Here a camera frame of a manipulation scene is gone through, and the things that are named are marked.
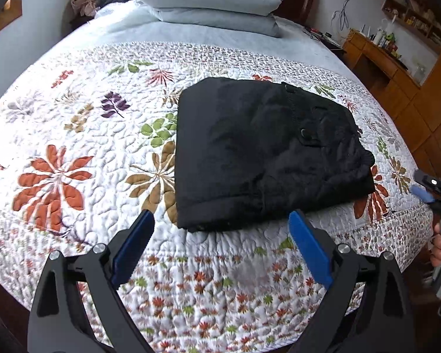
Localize red cable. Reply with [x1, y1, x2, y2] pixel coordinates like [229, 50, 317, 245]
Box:
[304, 25, 339, 45]

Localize black pants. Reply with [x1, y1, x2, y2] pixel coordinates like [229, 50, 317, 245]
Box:
[173, 77, 376, 233]

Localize light blue bed sheet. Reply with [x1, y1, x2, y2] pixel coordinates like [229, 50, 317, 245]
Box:
[51, 0, 361, 81]

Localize wall cables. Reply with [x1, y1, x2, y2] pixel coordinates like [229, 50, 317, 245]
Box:
[331, 0, 365, 41]

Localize pink crumpled cloth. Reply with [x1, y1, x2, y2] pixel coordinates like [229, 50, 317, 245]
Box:
[71, 0, 104, 18]

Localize floral quilted bedspread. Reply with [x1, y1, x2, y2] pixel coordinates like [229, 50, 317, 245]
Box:
[0, 40, 436, 353]

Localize row of small bottles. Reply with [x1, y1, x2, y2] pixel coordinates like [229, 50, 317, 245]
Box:
[360, 16, 407, 61]

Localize wooden wall shelf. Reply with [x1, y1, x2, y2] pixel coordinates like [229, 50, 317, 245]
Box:
[381, 0, 441, 46]

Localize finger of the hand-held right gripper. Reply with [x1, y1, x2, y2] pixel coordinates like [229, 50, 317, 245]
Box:
[412, 169, 441, 207]

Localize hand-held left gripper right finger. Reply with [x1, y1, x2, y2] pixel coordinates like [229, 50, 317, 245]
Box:
[287, 209, 414, 353]

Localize person's right hand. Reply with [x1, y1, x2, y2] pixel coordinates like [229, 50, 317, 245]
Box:
[428, 218, 441, 267]

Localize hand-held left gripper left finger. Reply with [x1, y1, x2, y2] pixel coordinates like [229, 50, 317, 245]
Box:
[27, 209, 156, 353]

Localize wooden desk cabinet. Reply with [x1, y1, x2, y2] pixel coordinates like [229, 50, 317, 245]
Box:
[342, 31, 441, 177]

